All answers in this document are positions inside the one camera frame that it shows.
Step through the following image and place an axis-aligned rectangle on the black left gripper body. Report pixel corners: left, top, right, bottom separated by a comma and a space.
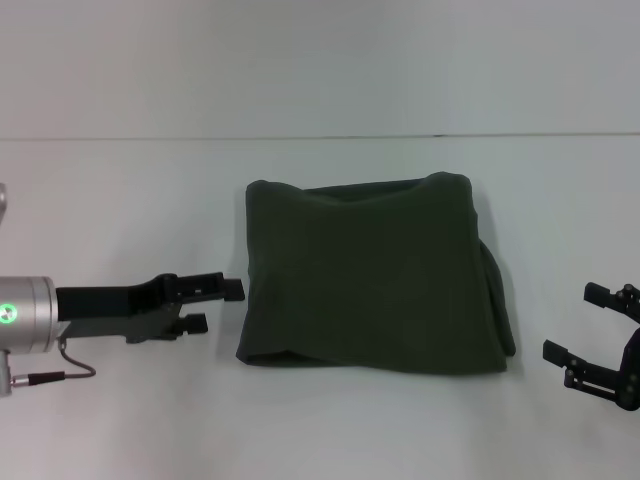
55, 272, 184, 347

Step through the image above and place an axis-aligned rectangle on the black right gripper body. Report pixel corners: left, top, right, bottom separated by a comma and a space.
616, 323, 640, 413

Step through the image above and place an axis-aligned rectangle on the dark green t-shirt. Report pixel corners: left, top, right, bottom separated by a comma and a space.
235, 170, 518, 376

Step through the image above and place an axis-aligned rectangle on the dark red arm cable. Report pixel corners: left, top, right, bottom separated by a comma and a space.
9, 337, 98, 388

